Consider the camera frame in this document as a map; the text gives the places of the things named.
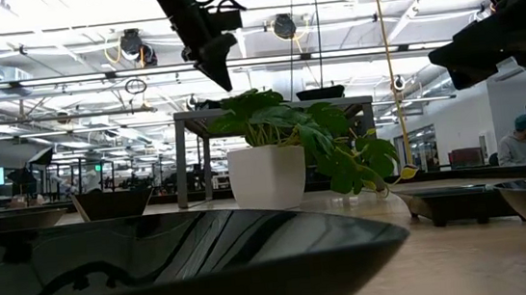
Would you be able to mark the small black ceiling reel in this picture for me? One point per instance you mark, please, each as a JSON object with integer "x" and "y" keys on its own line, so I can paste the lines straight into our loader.
{"x": 191, "y": 102}
{"x": 398, "y": 83}

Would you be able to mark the green plant in white pot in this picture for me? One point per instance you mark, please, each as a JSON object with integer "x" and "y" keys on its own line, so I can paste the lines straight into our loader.
{"x": 268, "y": 176}

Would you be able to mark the black rounded mini plate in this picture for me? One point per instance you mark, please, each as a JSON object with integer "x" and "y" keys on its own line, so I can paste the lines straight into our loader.
{"x": 9, "y": 222}
{"x": 157, "y": 254}

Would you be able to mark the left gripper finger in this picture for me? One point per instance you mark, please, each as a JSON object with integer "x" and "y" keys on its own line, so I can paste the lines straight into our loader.
{"x": 220, "y": 59}

